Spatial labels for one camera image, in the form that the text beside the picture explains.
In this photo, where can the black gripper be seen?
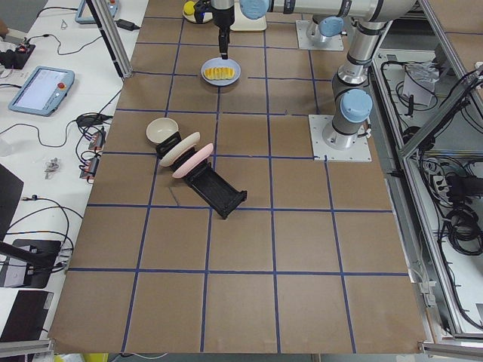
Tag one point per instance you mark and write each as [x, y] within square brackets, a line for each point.
[223, 19]

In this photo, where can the blue plate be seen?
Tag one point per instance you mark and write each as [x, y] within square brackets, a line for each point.
[218, 61]

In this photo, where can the striped bread roll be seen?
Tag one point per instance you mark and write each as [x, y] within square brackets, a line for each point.
[220, 73]

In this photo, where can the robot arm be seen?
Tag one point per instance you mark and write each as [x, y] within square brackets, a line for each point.
[372, 11]
[353, 103]

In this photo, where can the pink plate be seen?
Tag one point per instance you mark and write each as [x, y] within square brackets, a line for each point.
[193, 161]

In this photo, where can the cream plate in rack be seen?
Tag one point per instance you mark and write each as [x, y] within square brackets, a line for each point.
[180, 148]

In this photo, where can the black plate rack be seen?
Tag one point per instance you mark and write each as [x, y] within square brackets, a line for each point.
[204, 180]

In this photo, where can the white rectangular tray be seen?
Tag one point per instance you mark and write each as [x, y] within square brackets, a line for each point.
[243, 24]

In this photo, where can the cream shallow dish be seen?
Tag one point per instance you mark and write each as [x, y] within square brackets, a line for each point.
[190, 16]

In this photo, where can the yellow lemon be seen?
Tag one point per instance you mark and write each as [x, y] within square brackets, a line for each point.
[189, 8]

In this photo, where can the black power adapter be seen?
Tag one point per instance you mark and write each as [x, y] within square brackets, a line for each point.
[127, 25]

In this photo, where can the cream bowl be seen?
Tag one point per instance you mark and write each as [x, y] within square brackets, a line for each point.
[160, 129]

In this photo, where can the black monitor stand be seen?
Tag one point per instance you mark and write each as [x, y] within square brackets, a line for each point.
[28, 263]

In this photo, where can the aluminium frame post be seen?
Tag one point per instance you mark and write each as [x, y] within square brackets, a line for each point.
[111, 37]

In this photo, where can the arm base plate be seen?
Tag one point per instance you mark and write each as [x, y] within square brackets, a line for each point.
[329, 145]
[310, 38]

